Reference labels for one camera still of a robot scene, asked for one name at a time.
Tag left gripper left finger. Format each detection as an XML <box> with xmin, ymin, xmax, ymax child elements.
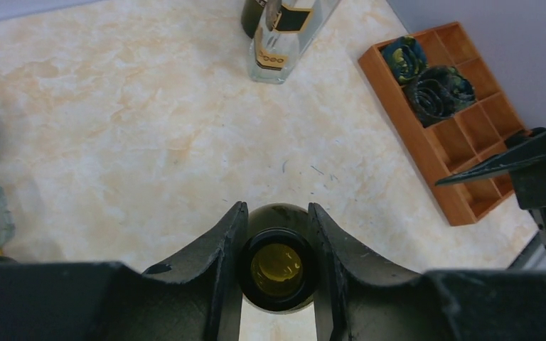
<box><xmin>0</xmin><ymin>202</ymin><xmax>248</xmax><ymax>340</ymax></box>

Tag black rosette middle tray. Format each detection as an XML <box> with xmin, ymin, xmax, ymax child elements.
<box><xmin>404</xmin><ymin>66</ymin><xmax>458</xmax><ymax>128</ymax></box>

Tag clear tall glass bottle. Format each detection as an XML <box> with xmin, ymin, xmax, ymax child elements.
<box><xmin>248</xmin><ymin>0</ymin><xmax>340</xmax><ymax>85</ymax></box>

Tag aluminium frame rail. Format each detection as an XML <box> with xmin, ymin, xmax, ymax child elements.
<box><xmin>508</xmin><ymin>233</ymin><xmax>546</xmax><ymax>271</ymax></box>

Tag olive green wine bottle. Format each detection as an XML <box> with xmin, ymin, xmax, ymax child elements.
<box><xmin>235</xmin><ymin>203</ymin><xmax>319</xmax><ymax>314</ymax></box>

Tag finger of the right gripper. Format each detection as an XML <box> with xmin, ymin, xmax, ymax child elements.
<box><xmin>435</xmin><ymin>131</ymin><xmax>546</xmax><ymax>186</ymax></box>

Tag green bottle grey capsule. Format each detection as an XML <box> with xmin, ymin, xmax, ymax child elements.
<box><xmin>240</xmin><ymin>0</ymin><xmax>267</xmax><ymax>38</ymax></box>

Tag black rosette front compartment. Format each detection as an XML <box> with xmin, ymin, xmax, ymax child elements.
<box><xmin>504</xmin><ymin>127</ymin><xmax>546</xmax><ymax>150</ymax></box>

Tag dark rosette back compartment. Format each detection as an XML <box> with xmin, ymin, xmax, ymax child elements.
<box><xmin>381</xmin><ymin>36</ymin><xmax>429</xmax><ymax>85</ymax></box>

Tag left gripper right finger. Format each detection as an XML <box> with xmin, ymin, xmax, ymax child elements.
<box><xmin>308</xmin><ymin>202</ymin><xmax>546</xmax><ymax>340</ymax></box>

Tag orange compartment tray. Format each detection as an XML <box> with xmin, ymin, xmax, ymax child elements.
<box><xmin>358</xmin><ymin>21</ymin><xmax>525</xmax><ymax>226</ymax></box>

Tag dark green rosette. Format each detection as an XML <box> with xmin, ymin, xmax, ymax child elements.
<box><xmin>446</xmin><ymin>67</ymin><xmax>476</xmax><ymax>110</ymax></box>

